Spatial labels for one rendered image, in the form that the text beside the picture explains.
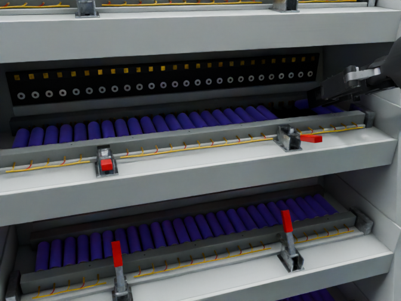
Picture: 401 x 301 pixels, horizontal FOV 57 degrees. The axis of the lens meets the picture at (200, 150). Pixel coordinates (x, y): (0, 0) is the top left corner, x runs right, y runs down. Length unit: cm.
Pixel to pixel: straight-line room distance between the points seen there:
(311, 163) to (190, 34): 26
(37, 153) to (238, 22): 31
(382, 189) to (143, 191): 41
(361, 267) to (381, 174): 16
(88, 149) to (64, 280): 20
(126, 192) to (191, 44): 21
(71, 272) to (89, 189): 16
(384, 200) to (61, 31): 56
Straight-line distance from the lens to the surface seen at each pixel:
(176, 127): 56
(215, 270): 61
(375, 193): 72
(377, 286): 78
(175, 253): 60
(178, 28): 48
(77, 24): 47
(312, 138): 50
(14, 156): 53
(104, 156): 49
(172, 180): 49
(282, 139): 56
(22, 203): 50
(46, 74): 63
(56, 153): 52
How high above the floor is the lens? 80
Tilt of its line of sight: 11 degrees down
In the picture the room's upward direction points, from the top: 4 degrees counter-clockwise
